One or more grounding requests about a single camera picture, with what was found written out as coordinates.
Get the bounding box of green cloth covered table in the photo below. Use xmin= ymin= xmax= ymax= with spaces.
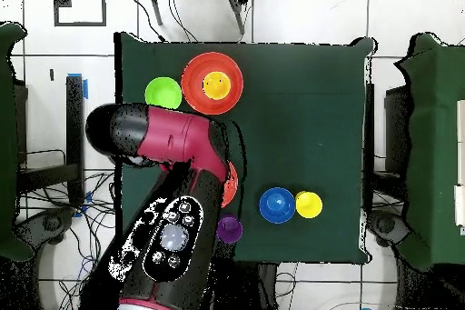
xmin=0 ymin=21 xmax=35 ymax=263
xmin=394 ymin=32 xmax=465 ymax=271

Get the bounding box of purple cup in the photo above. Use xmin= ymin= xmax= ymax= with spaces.
xmin=216 ymin=214 xmax=244 ymax=245

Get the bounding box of tall smooth yellow cup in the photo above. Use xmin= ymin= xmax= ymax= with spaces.
xmin=294 ymin=190 xmax=323 ymax=219

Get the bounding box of tangle of floor cables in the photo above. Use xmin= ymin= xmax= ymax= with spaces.
xmin=17 ymin=169 xmax=117 ymax=310

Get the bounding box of yellow ridged cup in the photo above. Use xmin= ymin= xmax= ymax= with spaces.
xmin=202 ymin=71 xmax=233 ymax=101

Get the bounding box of dark green table cloth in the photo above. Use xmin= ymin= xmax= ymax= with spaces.
xmin=114 ymin=31 xmax=375 ymax=265

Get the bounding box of large orange bowl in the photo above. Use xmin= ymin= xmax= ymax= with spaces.
xmin=220 ymin=160 xmax=240 ymax=209
xmin=180 ymin=51 xmax=245 ymax=116

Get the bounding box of black metal stand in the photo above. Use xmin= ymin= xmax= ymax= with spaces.
xmin=364 ymin=84 xmax=411 ymax=213
xmin=15 ymin=75 xmax=86 ymax=209

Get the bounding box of small green bowl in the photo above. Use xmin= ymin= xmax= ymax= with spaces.
xmin=143 ymin=75 xmax=183 ymax=110

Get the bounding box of grey chair base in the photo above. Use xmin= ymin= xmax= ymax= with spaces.
xmin=366 ymin=209 xmax=411 ymax=249
xmin=14 ymin=206 xmax=79 ymax=249

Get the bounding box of small dark blue bowl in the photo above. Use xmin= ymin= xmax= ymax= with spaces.
xmin=258 ymin=186 xmax=297 ymax=225

